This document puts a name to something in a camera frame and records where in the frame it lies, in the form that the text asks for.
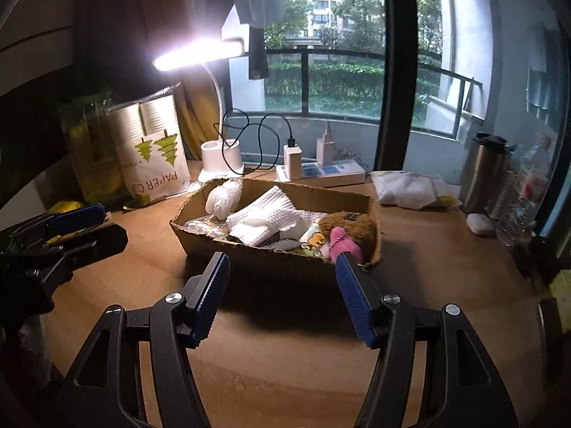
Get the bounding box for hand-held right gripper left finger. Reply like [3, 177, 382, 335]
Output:
[42, 252, 230, 428]

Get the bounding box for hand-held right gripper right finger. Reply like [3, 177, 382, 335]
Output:
[334, 252, 520, 428]

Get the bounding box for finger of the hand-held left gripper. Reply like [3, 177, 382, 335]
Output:
[0, 204, 108, 250]
[27, 224, 129, 272]

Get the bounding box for cardboard box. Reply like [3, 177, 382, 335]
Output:
[170, 177, 383, 268]

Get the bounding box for pink plush toy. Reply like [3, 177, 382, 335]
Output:
[329, 226, 364, 261]

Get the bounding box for brown plush toy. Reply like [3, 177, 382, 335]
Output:
[317, 211, 380, 261]

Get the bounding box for yellow cartoon cloth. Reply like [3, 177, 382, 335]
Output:
[300, 226, 333, 258]

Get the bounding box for clear bubble wrap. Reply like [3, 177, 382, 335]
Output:
[205, 178, 244, 220]

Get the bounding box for white waffle towel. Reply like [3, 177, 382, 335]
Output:
[225, 186, 328, 247]

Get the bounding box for yellow plastic item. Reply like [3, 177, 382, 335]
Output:
[49, 200, 85, 215]

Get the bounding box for green plastic bag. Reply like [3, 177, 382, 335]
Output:
[57, 90, 132, 208]

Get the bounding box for white printed packet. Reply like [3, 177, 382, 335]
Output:
[184, 215, 233, 238]

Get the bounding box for grey mesh pad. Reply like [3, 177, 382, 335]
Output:
[258, 237, 300, 253]

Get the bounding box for paper cup bag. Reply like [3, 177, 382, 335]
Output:
[107, 82, 192, 210]

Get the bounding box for white tissue packet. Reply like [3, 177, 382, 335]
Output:
[370, 170, 462, 210]

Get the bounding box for white power strip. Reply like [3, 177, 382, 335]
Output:
[275, 161, 367, 188]

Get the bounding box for white desk lamp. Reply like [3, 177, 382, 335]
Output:
[152, 38, 245, 183]

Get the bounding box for white earbud case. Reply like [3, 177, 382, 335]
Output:
[466, 213, 497, 237]

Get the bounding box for large white charger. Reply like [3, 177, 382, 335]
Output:
[284, 144, 303, 180]

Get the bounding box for small white charger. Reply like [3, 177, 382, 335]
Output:
[316, 137, 334, 167]

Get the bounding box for yellow curtain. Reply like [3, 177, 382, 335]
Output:
[134, 0, 224, 161]

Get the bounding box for steel thermos cup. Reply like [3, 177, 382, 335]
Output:
[459, 132, 511, 215]

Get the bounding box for clear water bottle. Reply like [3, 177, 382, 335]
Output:
[497, 134, 551, 247]

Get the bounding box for black balcony railing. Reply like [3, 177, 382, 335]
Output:
[227, 47, 485, 143]

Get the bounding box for dark hanging garment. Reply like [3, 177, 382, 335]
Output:
[229, 0, 286, 78]

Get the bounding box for hanging blue clothes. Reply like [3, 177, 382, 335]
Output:
[526, 22, 563, 121]

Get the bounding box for black charging cable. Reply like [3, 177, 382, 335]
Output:
[222, 108, 296, 177]

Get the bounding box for black window frame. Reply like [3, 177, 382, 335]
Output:
[375, 0, 420, 174]

